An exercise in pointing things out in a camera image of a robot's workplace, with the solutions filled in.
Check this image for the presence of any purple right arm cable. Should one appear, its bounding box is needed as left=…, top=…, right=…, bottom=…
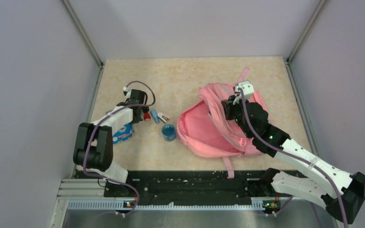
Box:
left=237, top=88, right=350, bottom=228

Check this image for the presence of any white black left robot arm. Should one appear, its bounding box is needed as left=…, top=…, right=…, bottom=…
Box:
left=73, top=88, right=149, bottom=196

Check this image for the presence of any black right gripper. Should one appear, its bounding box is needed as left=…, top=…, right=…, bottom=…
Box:
left=223, top=94, right=254, bottom=138

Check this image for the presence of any left aluminium corner post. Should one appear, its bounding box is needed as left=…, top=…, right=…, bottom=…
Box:
left=59, top=0, right=104, bottom=67

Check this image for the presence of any light blue eraser stick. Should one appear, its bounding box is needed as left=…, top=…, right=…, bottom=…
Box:
left=150, top=109, right=160, bottom=124

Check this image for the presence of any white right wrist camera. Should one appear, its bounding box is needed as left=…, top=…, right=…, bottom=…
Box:
left=233, top=80, right=255, bottom=104

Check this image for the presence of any blue paperback book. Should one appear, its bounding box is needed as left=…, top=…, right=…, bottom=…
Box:
left=112, top=124, right=134, bottom=144

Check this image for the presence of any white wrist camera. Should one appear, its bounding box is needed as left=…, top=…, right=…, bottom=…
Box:
left=233, top=80, right=255, bottom=104
left=123, top=86, right=131, bottom=96

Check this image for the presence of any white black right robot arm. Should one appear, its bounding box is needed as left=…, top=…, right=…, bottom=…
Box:
left=221, top=95, right=365, bottom=226

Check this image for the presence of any aluminium corner post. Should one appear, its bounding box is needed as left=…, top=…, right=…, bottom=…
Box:
left=59, top=0, right=104, bottom=67
left=286, top=0, right=330, bottom=65

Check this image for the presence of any right aluminium corner post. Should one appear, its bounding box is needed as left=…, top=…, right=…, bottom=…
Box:
left=286, top=0, right=330, bottom=65

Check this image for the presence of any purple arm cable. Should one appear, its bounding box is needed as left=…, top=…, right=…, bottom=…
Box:
left=82, top=81, right=157, bottom=218
left=237, top=88, right=350, bottom=228

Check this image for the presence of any red black stamp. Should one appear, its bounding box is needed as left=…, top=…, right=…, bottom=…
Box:
left=144, top=112, right=151, bottom=121

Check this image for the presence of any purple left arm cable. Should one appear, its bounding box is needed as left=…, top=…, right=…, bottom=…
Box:
left=82, top=81, right=157, bottom=218

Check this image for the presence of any white mini stapler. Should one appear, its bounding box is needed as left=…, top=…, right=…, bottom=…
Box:
left=157, top=112, right=170, bottom=124

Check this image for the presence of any blue round lidded container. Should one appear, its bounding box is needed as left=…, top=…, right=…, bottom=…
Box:
left=161, top=123, right=177, bottom=142

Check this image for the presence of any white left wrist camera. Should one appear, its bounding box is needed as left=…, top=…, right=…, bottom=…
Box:
left=123, top=86, right=131, bottom=96

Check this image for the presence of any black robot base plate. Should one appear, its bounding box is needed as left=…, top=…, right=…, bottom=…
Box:
left=104, top=170, right=283, bottom=206

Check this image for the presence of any pink student backpack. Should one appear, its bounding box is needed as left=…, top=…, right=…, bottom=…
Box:
left=176, top=83, right=261, bottom=179

